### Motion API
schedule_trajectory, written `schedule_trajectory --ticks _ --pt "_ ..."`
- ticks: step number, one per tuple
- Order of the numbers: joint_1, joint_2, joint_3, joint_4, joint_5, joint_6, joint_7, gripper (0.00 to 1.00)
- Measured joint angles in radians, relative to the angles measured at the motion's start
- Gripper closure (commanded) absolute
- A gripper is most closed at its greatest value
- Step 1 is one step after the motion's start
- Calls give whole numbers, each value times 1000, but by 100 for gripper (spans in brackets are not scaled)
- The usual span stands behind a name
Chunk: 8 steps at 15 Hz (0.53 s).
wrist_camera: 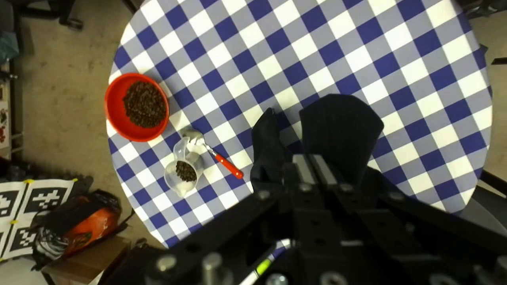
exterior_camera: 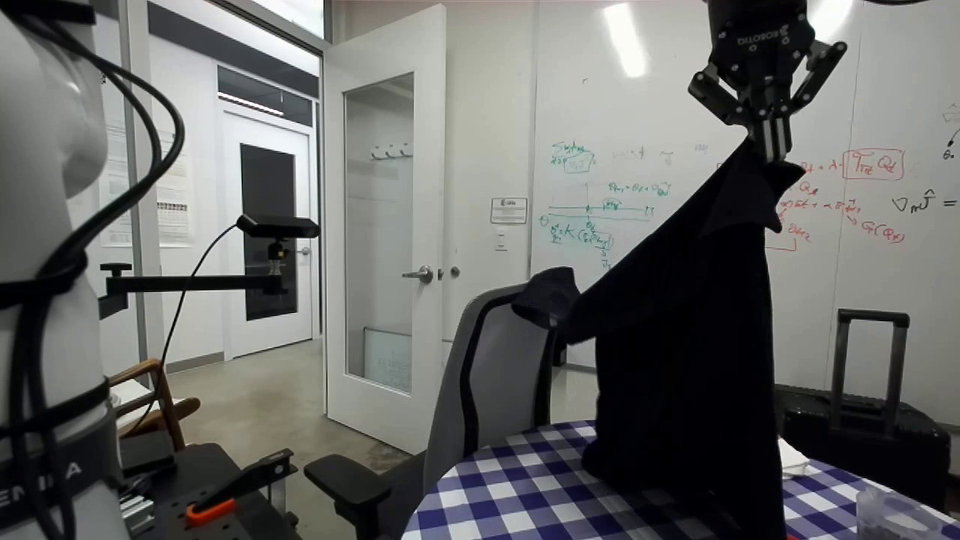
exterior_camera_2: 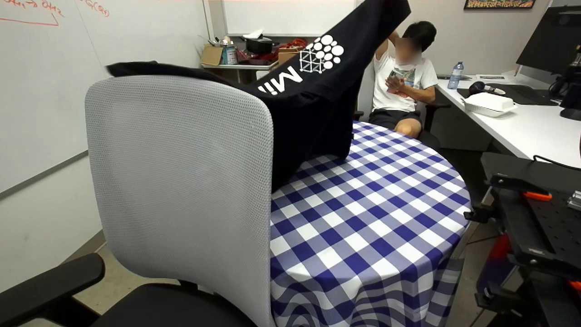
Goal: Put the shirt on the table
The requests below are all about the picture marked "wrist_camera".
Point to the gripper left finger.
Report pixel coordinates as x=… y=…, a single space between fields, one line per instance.
x=237 y=221

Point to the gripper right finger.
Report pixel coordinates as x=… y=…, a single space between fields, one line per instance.
x=396 y=221

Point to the white green pen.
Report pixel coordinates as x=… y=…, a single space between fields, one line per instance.
x=263 y=267

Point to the small heap of coffee beans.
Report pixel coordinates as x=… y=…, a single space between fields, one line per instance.
x=186 y=171

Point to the clear plastic measuring cup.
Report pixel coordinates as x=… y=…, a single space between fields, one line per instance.
x=174 y=180

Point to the orange black bag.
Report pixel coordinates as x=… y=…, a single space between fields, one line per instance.
x=89 y=225

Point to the cardboard box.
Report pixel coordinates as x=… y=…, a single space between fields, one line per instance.
x=91 y=261

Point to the red bowl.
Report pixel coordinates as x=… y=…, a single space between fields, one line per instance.
x=117 y=111

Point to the blue white checkered tablecloth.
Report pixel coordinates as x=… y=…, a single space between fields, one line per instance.
x=277 y=47

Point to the black white marker board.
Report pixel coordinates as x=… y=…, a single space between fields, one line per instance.
x=43 y=198

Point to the black chair base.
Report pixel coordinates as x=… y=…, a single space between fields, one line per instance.
x=59 y=12

